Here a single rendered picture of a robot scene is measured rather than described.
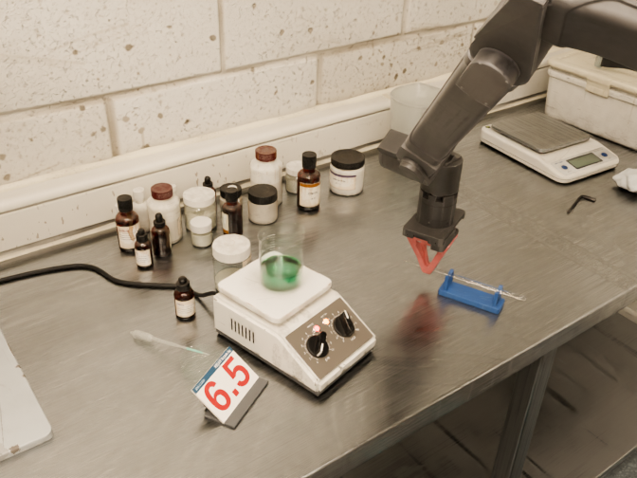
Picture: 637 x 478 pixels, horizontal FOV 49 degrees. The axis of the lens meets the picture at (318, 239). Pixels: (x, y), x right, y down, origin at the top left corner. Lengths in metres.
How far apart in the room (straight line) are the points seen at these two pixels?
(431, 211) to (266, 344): 0.31
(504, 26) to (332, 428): 0.54
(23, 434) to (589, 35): 0.75
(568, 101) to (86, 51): 1.12
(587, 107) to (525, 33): 1.23
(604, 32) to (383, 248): 0.75
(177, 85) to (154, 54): 0.08
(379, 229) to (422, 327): 0.28
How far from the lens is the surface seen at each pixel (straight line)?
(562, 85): 1.81
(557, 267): 1.25
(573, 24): 0.55
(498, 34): 0.58
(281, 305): 0.94
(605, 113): 1.76
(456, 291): 1.12
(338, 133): 1.49
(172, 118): 1.31
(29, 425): 0.94
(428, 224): 1.05
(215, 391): 0.91
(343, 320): 0.96
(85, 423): 0.94
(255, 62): 1.36
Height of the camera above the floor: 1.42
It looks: 33 degrees down
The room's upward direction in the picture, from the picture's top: 2 degrees clockwise
